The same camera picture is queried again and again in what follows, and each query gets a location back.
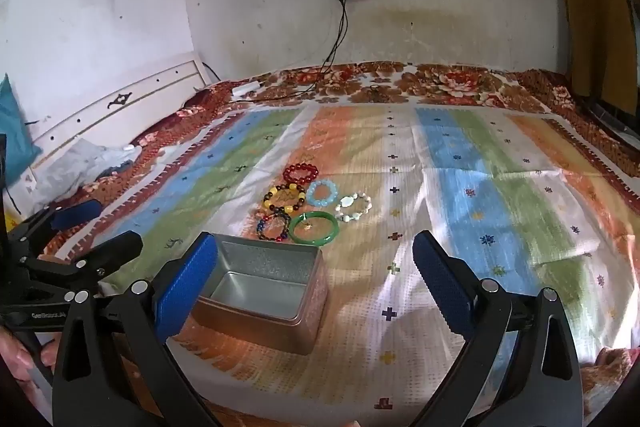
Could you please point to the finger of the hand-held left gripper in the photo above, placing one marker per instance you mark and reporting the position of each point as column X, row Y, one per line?
column 112, row 248
column 75, row 213

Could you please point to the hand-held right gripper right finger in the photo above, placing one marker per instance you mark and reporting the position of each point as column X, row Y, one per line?
column 442, row 287

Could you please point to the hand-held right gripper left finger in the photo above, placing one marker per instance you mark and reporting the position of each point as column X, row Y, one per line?
column 185, row 287

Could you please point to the silver metal tin box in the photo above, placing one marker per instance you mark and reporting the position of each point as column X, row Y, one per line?
column 260, row 269

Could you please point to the green jade bangle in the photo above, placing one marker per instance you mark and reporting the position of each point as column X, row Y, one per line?
column 292, row 229

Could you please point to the person's left hand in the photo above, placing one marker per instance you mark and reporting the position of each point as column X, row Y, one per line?
column 15, row 357

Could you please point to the grey crumpled cloth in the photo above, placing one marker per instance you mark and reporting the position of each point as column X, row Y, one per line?
column 85, row 162

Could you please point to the striped printed bed sheet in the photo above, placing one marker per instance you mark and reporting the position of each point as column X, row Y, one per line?
column 450, row 207

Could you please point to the teal pillow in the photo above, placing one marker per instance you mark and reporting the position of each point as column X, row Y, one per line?
column 15, row 132

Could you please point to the white bed headboard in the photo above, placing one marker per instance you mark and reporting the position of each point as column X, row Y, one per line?
column 125, row 99

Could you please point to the brown floral blanket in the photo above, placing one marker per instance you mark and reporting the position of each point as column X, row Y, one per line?
column 450, row 82

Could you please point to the white charger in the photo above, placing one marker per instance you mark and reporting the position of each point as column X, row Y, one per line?
column 246, row 89

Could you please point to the yellow curtain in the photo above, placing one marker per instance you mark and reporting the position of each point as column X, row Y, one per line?
column 595, row 7

